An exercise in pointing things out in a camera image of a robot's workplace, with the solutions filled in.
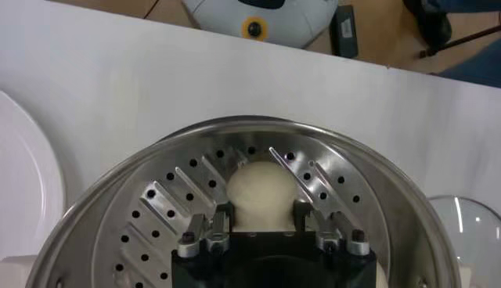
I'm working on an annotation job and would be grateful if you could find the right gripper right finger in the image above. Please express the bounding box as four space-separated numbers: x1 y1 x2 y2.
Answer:
293 200 371 257

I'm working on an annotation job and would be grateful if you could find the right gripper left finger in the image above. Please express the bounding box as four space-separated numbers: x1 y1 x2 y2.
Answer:
176 201 236 259

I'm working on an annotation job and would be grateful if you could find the white steamed baozi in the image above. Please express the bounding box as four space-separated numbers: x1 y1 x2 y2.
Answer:
225 160 299 232

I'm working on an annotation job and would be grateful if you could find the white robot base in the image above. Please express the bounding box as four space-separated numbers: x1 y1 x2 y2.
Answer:
180 0 340 50

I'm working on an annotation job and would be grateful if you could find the perforated steel steamer basket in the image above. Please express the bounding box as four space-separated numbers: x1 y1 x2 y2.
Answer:
0 115 463 288

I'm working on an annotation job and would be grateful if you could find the round glass pot lid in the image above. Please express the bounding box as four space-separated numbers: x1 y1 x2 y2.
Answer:
428 194 501 288

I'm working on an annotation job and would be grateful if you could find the round white plate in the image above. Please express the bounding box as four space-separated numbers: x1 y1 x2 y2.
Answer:
0 90 67 261

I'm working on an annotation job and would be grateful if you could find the black rectangular floor box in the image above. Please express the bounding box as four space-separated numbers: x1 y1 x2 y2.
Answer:
330 4 359 59

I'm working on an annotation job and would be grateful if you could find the dark blue fabric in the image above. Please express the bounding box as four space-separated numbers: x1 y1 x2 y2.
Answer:
430 37 501 89

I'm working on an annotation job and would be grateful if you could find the thin black floor wire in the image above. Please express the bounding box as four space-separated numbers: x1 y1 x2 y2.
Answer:
142 0 161 20

